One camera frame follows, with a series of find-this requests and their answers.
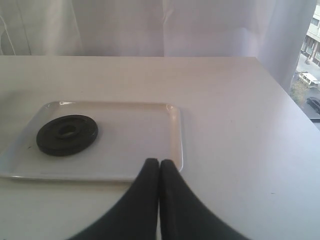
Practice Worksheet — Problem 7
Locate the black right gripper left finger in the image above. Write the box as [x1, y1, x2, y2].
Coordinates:
[71, 158, 160, 240]

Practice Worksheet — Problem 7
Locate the white van outside window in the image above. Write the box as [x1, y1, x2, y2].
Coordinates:
[299, 72, 320, 89]

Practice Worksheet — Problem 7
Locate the white rectangular plastic tray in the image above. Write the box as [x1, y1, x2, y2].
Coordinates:
[0, 101, 184, 182]

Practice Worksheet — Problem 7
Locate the dark car outside window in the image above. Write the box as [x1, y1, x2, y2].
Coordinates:
[306, 96, 320, 114]

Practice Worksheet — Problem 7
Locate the black weight plate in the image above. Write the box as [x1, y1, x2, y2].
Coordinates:
[36, 115, 99, 157]

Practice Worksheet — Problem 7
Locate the white backdrop curtain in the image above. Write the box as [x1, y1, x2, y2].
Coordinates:
[0, 0, 317, 91]

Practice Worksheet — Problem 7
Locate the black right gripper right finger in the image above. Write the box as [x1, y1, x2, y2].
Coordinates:
[159, 159, 247, 240]

